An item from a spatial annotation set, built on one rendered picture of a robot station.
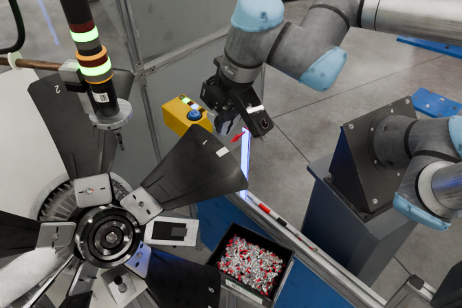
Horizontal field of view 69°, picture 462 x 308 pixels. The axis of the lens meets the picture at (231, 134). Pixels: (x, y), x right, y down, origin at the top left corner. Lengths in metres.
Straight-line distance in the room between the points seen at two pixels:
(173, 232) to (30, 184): 0.38
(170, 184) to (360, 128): 0.51
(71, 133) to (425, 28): 0.68
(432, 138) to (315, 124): 1.95
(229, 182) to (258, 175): 1.51
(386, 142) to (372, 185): 0.12
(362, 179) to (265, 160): 1.53
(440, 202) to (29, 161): 0.93
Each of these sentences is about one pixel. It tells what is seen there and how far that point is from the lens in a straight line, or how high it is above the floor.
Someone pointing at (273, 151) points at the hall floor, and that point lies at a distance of 2.51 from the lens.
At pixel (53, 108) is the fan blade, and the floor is 1.37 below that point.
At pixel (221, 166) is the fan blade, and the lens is 0.86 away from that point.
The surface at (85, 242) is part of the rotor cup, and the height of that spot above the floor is 1.24.
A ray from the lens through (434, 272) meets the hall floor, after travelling 2.29.
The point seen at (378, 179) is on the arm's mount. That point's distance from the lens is 1.01.
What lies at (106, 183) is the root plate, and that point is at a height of 1.27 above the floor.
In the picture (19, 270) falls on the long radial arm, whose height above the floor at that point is 1.13.
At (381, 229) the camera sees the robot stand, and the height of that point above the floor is 1.00.
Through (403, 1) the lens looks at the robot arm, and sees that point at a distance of 0.59.
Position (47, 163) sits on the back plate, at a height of 1.18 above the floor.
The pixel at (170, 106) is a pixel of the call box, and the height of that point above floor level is 1.07.
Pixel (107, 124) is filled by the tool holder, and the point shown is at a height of 1.47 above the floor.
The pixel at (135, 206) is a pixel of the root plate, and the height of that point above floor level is 1.18.
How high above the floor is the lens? 1.84
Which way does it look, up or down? 45 degrees down
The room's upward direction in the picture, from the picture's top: straight up
